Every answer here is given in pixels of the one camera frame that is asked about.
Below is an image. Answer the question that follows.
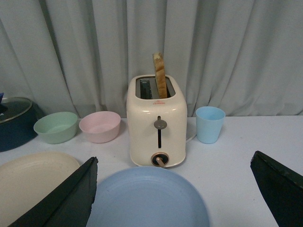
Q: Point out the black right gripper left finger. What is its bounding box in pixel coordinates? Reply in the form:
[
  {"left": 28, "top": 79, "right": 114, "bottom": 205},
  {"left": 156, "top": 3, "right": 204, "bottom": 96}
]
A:
[{"left": 10, "top": 157, "right": 98, "bottom": 227}]

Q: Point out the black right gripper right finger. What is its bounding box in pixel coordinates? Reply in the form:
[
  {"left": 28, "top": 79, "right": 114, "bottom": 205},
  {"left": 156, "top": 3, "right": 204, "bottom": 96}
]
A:
[{"left": 250, "top": 151, "right": 303, "bottom": 227}]

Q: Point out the cream plastic plate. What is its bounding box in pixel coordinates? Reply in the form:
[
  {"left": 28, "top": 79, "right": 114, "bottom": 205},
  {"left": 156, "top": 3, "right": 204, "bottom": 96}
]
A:
[{"left": 0, "top": 151, "right": 80, "bottom": 227}]

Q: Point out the blue plastic plate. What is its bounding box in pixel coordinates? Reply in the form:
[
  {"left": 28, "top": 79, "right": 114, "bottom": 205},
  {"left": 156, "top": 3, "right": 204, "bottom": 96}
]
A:
[{"left": 87, "top": 167, "right": 210, "bottom": 227}]

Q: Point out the green plastic bowl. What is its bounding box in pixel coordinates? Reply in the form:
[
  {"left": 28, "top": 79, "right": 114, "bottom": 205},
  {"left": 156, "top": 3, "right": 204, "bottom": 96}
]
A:
[{"left": 34, "top": 112, "right": 78, "bottom": 144}]

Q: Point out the pink plastic bowl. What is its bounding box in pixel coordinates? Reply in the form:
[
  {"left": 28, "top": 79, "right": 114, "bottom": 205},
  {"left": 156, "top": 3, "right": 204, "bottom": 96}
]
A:
[{"left": 79, "top": 111, "right": 121, "bottom": 143}]

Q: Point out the dark blue saucepan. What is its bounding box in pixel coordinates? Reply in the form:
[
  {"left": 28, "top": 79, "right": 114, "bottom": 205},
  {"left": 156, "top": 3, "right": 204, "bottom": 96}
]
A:
[{"left": 0, "top": 102, "right": 44, "bottom": 152}]

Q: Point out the light blue plastic cup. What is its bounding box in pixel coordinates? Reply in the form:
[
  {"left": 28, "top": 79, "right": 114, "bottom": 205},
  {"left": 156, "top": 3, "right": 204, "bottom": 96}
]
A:
[{"left": 196, "top": 106, "right": 225, "bottom": 144}]

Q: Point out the glass pot lid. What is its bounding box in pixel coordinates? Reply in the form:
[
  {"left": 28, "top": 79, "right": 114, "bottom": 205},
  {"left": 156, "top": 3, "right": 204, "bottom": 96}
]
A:
[{"left": 0, "top": 97, "right": 33, "bottom": 123}]

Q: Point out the cream two-slot toaster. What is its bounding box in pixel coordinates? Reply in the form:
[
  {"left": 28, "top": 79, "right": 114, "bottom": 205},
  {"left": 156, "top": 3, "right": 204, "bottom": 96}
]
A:
[{"left": 126, "top": 75, "right": 187, "bottom": 168}]

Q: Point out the grey curtain backdrop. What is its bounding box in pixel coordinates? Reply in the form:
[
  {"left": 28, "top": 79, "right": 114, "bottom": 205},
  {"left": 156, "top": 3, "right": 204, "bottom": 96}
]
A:
[{"left": 0, "top": 0, "right": 303, "bottom": 117}]

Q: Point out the bread slice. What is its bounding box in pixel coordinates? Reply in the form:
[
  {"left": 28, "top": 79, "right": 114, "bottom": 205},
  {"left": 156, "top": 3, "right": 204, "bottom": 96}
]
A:
[{"left": 152, "top": 52, "right": 168, "bottom": 99}]

